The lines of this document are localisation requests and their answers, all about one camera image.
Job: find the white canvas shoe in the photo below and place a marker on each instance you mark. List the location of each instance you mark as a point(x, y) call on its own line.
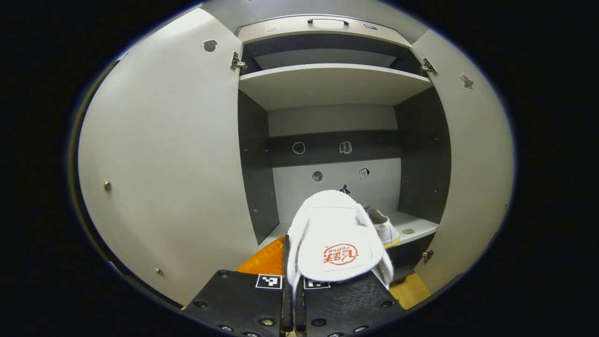
point(334, 234)
point(384, 228)

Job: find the grey shoe cabinet door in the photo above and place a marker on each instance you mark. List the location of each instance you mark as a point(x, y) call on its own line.
point(472, 164)
point(173, 164)

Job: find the grey shoe cabinet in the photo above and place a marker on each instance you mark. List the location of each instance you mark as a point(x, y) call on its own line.
point(327, 140)

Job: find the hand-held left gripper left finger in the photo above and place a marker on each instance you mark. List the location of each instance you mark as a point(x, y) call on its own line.
point(243, 299)

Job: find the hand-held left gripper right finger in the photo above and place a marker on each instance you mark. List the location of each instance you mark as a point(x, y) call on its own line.
point(346, 304)

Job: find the grey cabinet drawer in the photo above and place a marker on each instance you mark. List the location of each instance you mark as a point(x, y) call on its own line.
point(323, 32)

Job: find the metal door hinge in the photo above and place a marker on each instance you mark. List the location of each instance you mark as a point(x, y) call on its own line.
point(428, 66)
point(427, 256)
point(237, 62)

